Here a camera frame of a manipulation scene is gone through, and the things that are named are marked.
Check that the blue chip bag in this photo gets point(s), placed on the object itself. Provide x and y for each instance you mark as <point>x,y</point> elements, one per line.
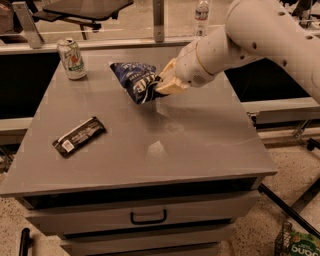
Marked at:
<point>139,80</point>

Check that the black pole on floor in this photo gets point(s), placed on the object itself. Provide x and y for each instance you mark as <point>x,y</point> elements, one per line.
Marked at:
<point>288,210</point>

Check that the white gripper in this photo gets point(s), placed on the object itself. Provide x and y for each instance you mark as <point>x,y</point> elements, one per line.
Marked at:
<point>190,69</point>

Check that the clear plastic water bottle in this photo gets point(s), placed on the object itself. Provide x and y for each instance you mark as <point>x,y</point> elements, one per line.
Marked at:
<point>201,15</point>

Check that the black rxbar chocolate bar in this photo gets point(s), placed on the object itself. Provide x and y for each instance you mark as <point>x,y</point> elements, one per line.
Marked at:
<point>79,136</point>

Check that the black handle bottom left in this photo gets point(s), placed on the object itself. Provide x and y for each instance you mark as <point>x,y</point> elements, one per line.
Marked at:
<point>25,242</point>

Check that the white green soda can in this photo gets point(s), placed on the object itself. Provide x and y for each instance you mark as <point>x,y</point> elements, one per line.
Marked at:
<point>71,58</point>

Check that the black drawer handle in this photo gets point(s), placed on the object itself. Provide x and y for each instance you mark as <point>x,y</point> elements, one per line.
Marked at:
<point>148,218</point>

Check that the grey drawer cabinet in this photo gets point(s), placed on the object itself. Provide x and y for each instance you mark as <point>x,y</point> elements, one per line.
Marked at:
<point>195,154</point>

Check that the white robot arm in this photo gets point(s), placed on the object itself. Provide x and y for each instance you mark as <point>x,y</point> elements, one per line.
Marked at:
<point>253,29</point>

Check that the wire basket with green package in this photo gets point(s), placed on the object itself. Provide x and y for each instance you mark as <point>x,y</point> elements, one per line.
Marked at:
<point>290,242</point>

